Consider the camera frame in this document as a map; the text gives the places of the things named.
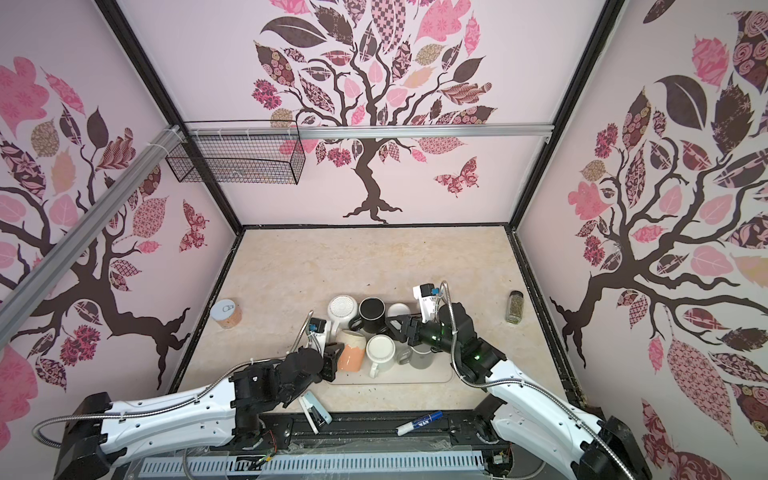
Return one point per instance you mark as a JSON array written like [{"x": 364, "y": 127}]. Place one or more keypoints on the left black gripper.
[{"x": 331, "y": 361}]

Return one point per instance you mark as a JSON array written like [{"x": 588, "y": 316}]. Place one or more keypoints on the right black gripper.
[{"x": 413, "y": 325}]

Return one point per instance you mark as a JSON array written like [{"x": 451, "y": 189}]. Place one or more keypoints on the peach orange mug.
[{"x": 353, "y": 352}]

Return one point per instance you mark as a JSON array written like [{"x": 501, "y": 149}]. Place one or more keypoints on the white ribbed-bottom mug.
[{"x": 341, "y": 310}]

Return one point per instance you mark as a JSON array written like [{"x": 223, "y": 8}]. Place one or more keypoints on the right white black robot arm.
[{"x": 578, "y": 444}]

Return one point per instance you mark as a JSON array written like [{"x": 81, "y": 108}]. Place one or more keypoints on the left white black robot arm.
[{"x": 104, "y": 434}]

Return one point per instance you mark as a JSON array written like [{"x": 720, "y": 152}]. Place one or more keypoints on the grey mug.
[{"x": 419, "y": 357}]

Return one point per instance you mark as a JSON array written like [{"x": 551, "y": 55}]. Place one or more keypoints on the translucent plastic tray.
[{"x": 438, "y": 372}]

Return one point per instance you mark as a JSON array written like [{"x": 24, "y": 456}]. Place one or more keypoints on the white teal stapler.
[{"x": 315, "y": 413}]

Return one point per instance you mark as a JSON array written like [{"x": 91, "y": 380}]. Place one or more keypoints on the blue white marker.
[{"x": 418, "y": 423}]

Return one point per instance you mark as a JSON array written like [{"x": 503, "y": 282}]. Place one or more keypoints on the orange tin can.
[{"x": 226, "y": 313}]

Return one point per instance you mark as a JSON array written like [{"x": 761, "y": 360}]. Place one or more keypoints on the glass spice jar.
[{"x": 515, "y": 307}]

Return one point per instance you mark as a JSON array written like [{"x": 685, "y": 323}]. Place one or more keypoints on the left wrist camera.
[{"x": 317, "y": 333}]

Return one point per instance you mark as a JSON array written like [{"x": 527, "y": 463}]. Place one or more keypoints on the black base frame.
[{"x": 367, "y": 432}]

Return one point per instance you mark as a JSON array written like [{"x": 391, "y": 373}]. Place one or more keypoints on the white slotted cable duct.
[{"x": 220, "y": 467}]

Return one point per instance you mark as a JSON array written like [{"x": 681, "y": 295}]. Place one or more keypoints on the horizontal aluminium rail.
[{"x": 409, "y": 131}]

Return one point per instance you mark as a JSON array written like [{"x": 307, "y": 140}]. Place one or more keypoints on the black wire basket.
[{"x": 262, "y": 154}]

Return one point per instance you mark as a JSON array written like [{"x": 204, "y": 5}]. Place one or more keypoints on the diagonal aluminium rail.
[{"x": 23, "y": 300}]

